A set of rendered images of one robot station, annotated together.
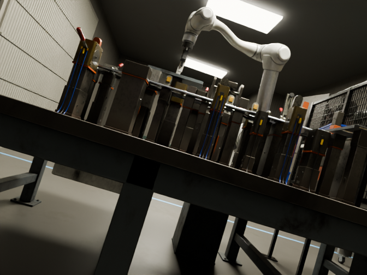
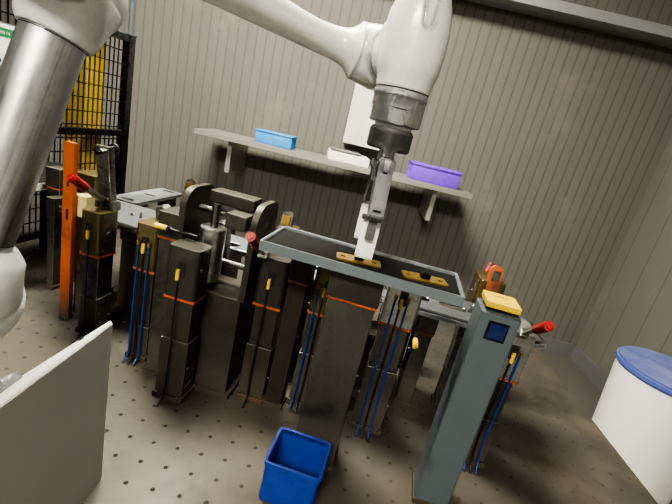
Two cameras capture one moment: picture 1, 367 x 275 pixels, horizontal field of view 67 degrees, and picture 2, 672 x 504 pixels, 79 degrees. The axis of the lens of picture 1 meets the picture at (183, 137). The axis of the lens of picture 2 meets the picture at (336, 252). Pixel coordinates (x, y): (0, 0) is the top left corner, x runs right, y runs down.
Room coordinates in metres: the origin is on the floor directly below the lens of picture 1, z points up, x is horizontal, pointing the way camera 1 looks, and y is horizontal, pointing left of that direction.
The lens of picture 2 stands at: (2.54, 0.19, 1.38)
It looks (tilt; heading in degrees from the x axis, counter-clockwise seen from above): 17 degrees down; 186
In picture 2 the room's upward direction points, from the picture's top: 13 degrees clockwise
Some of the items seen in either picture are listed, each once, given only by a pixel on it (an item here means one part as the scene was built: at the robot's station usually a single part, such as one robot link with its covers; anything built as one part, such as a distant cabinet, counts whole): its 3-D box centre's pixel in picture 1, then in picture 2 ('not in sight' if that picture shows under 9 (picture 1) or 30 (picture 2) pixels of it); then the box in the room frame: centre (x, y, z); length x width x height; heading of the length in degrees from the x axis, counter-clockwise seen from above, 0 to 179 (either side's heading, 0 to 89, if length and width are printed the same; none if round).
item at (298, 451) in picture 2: not in sight; (295, 470); (1.91, 0.14, 0.75); 0.11 x 0.10 x 0.09; 88
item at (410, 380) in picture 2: not in sight; (416, 349); (1.47, 0.37, 0.84); 0.12 x 0.05 x 0.29; 178
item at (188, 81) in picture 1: (175, 77); (363, 262); (1.80, 0.17, 1.16); 0.37 x 0.14 x 0.02; 88
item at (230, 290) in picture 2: (216, 120); (218, 291); (1.66, -0.16, 0.95); 0.18 x 0.13 x 0.49; 88
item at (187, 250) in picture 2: not in sight; (178, 326); (1.77, -0.20, 0.89); 0.09 x 0.08 x 0.38; 178
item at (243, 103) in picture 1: (234, 132); (168, 291); (1.67, -0.28, 0.91); 0.07 x 0.05 x 0.42; 178
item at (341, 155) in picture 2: not in sight; (347, 156); (-0.37, -0.18, 1.20); 0.31 x 0.30 x 0.08; 95
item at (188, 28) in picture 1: (195, 23); (412, 42); (1.80, 0.16, 1.54); 0.13 x 0.11 x 0.16; 18
